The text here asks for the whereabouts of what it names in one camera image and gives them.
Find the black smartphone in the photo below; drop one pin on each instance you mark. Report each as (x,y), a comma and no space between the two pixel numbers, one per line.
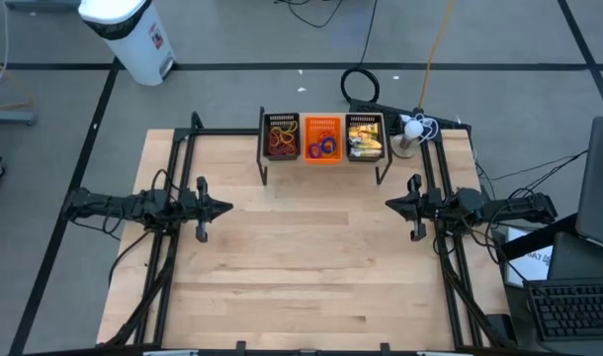
(501,329)

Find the wooden shelf riser black legs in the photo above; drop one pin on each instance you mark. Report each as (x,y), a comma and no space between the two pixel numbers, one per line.
(282,164)

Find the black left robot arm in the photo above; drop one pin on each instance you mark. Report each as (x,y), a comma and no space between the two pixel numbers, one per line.
(113,207)

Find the black laptop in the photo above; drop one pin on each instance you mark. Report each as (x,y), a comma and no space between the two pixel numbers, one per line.
(573,309)

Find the gray table foot bar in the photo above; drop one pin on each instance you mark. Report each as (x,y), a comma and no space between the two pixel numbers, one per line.
(10,117)
(39,5)

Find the silver aluminium bar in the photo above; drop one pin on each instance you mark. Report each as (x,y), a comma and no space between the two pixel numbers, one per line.
(170,353)
(445,353)

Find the blue coil wristband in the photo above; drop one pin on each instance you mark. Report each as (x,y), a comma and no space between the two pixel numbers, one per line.
(334,143)

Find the black plastic basket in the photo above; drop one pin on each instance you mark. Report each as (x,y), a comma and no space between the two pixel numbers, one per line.
(365,118)
(282,117)

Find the white printed sheet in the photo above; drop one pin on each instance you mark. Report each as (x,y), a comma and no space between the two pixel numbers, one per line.
(534,267)

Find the black aluminium rig frame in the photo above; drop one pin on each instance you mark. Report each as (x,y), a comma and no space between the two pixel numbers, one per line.
(222,131)

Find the purple coil wristband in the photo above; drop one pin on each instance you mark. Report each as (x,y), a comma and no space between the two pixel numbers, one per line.
(311,151)

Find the orange plastic basket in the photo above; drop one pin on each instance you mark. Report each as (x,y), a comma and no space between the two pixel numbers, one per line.
(311,126)

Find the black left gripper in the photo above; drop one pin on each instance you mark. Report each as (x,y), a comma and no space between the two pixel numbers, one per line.
(201,207)

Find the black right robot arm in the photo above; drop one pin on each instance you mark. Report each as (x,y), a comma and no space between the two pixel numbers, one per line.
(514,210)

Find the white globe desk lamp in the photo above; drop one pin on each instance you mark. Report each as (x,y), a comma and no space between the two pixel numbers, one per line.
(413,129)

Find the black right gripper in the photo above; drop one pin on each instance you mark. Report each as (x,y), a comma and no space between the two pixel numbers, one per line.
(427,206)

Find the red coil wristband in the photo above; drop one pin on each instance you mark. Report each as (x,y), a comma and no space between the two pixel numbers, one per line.
(325,132)

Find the black table clamp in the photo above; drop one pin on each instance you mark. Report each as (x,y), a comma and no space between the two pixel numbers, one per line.
(240,347)
(385,348)

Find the black side desk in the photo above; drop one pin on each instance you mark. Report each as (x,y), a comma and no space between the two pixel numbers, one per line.
(529,244)

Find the white trash bin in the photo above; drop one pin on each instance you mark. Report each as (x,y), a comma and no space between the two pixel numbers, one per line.
(133,44)

